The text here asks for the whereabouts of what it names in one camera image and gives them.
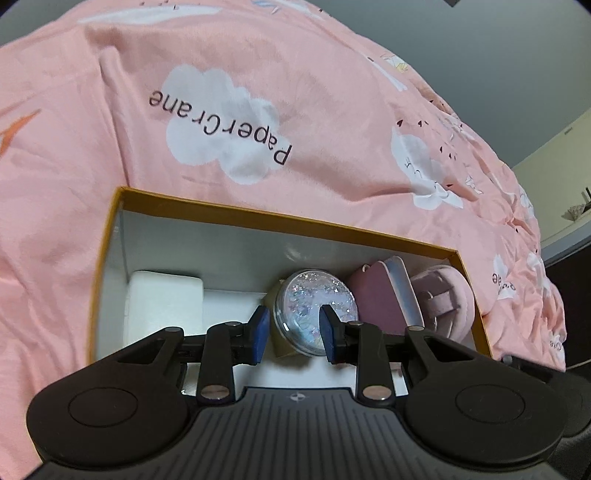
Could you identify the small white box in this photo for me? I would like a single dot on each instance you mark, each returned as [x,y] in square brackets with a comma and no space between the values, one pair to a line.
[161,304]

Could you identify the pale blue flat case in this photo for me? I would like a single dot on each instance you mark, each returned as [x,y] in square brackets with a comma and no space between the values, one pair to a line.
[406,295]

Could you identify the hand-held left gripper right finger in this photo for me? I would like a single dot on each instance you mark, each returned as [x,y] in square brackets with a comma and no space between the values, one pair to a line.
[330,334]

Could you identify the round glitter case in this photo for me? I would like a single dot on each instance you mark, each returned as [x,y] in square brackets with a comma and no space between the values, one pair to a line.
[300,295]

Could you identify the pink cloud-print bed sheet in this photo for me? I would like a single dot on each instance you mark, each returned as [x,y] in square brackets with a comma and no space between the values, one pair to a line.
[323,92]

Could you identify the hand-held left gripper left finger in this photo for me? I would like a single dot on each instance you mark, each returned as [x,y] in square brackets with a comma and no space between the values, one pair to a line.
[261,334]

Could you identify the orange-rimmed cardboard box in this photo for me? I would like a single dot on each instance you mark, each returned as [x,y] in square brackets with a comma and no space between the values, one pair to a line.
[207,240]

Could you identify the small patterned ornament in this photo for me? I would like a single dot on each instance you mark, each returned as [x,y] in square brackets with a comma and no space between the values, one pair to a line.
[575,212]

